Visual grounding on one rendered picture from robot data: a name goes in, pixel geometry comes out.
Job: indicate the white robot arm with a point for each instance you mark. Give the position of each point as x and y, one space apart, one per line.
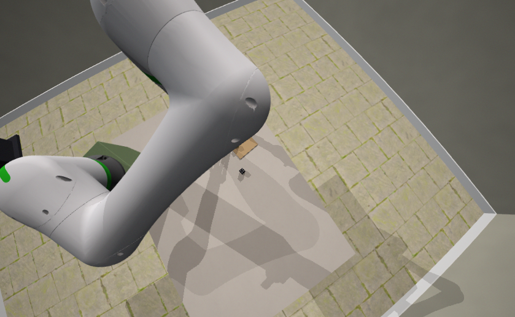
218 99

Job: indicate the tan square mat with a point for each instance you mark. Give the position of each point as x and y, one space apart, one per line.
245 147

